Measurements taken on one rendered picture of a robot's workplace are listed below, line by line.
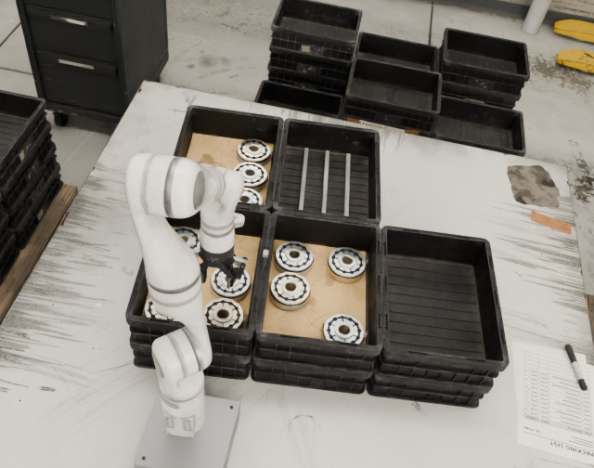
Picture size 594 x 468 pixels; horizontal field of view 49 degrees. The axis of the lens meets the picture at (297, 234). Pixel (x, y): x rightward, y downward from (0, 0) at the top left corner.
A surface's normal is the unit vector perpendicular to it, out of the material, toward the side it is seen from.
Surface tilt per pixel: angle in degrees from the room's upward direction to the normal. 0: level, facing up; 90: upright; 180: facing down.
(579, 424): 0
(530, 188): 1
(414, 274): 0
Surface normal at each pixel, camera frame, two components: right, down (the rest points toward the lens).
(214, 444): 0.10, -0.64
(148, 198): -0.15, 0.49
